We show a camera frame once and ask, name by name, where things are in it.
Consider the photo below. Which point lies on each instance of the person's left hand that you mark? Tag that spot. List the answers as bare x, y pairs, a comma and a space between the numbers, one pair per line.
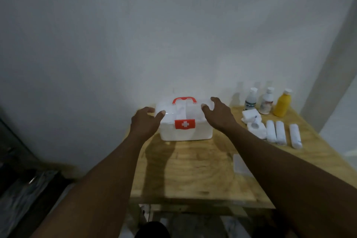
142, 126

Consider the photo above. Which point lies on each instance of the person's right hand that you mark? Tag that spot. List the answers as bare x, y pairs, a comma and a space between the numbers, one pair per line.
221, 118

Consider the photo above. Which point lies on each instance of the person's left thumb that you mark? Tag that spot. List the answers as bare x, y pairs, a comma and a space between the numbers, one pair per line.
159, 118

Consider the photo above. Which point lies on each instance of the person's right thumb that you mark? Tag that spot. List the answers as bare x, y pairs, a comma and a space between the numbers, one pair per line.
206, 110

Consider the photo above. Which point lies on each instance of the person's right forearm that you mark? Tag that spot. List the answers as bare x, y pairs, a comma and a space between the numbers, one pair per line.
281, 179

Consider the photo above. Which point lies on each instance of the person's left forearm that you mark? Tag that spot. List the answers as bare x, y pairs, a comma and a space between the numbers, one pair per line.
106, 187

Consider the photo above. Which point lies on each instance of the white first aid box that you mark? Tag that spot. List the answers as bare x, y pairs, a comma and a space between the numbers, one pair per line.
184, 131

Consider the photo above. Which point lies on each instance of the white gauze pack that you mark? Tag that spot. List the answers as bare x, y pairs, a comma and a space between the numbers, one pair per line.
258, 130
250, 115

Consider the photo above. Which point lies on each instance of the white spray bottle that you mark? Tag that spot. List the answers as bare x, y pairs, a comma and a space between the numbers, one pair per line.
250, 101

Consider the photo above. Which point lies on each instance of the white bottle with red label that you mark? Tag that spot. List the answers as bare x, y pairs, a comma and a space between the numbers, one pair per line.
266, 104

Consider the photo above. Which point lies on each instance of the clear plastic packet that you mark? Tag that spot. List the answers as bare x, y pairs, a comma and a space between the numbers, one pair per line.
239, 165

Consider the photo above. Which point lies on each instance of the white bandage roll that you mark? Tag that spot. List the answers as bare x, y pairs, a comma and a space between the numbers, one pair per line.
295, 136
281, 133
270, 131

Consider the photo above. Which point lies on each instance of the yellow bottle with white cap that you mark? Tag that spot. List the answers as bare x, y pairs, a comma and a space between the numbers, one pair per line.
282, 105

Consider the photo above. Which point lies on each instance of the person's black shoe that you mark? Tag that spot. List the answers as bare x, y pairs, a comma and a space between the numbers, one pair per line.
152, 230

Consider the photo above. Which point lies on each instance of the dark furniture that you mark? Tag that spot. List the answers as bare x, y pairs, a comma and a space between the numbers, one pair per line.
19, 190

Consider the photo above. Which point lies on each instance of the wooden table frame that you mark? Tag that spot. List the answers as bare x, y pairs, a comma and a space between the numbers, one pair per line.
195, 209

